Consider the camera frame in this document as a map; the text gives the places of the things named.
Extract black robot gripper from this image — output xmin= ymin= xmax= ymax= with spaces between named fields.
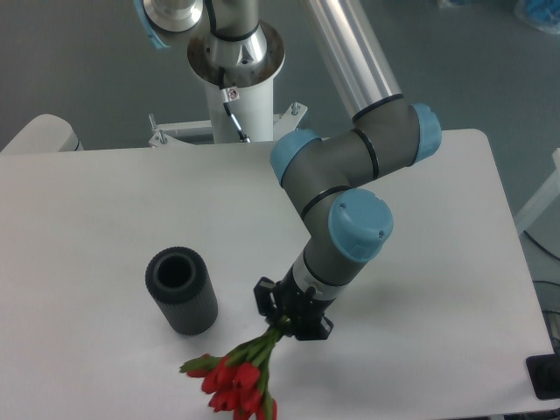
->
xmin=253 ymin=268 xmax=334 ymax=341

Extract red tulip bouquet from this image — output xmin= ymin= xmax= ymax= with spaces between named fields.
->
xmin=179 ymin=317 xmax=291 ymax=419

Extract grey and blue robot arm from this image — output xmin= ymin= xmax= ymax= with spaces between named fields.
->
xmin=135 ymin=1 xmax=442 ymax=340

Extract dark grey ribbed vase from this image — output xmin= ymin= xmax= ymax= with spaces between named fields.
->
xmin=145 ymin=247 xmax=218 ymax=336

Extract black device at table edge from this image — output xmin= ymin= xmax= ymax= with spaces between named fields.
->
xmin=526 ymin=353 xmax=559 ymax=401

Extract white furniture at right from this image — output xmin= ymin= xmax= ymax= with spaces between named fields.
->
xmin=514 ymin=149 xmax=559 ymax=236

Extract white rounded furniture at left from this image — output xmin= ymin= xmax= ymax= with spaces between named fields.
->
xmin=1 ymin=114 xmax=84 ymax=156

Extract blue plastic bag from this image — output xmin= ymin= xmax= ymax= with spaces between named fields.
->
xmin=514 ymin=0 xmax=559 ymax=35

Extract white metal base frame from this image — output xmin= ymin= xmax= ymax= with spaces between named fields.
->
xmin=148 ymin=101 xmax=309 ymax=148

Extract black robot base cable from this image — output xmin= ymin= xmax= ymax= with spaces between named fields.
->
xmin=217 ymin=66 xmax=253 ymax=144

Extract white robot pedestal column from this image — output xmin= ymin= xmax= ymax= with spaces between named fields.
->
xmin=187 ymin=21 xmax=285 ymax=140

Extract black cables at right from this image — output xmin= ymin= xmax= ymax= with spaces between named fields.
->
xmin=522 ymin=227 xmax=560 ymax=355

